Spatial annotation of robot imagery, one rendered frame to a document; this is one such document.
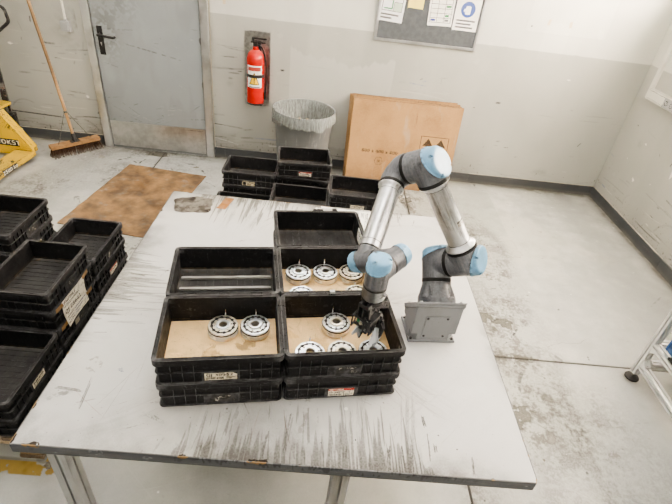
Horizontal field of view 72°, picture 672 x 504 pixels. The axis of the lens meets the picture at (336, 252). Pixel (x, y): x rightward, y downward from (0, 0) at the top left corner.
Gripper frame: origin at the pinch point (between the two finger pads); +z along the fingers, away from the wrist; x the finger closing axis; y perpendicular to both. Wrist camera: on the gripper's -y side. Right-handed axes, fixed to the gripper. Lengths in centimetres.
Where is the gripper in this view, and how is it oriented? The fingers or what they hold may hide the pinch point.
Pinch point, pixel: (367, 338)
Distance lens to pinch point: 163.3
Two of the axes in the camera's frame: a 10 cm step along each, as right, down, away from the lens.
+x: 7.9, 4.2, -4.5
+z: -1.1, 8.1, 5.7
